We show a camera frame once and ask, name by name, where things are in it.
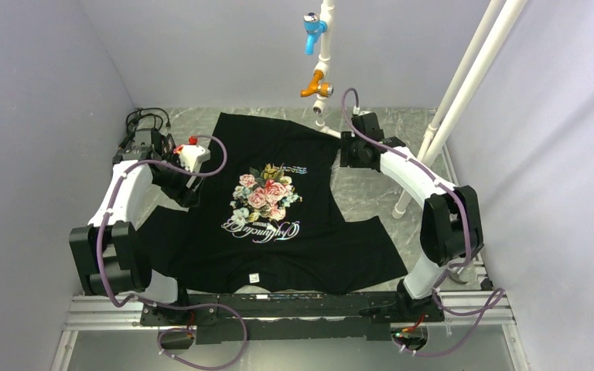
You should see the white pvc pipe frame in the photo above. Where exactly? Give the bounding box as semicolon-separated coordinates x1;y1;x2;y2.
312;0;528;220

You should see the claw hammer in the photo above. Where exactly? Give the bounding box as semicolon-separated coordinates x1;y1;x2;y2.
449;271;476;285

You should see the orange tap valve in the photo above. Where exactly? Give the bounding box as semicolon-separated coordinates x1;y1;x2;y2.
299;70;334;98

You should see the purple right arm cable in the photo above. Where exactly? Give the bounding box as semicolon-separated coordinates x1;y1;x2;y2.
340;87;506;359

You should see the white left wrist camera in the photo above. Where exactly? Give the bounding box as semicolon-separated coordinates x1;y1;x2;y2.
172;136;210;172

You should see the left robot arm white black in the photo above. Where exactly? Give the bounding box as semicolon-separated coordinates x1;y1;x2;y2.
69;128;210;325

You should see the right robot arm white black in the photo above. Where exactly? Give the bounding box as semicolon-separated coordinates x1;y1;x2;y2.
340;112;483;321

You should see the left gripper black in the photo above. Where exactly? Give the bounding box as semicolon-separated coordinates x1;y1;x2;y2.
152;154;206;208

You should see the coiled black cable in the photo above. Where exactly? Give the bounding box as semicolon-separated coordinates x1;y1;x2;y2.
125;107;172;135

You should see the black floral print t-shirt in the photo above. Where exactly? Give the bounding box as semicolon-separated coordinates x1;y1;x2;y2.
138;113;407;294

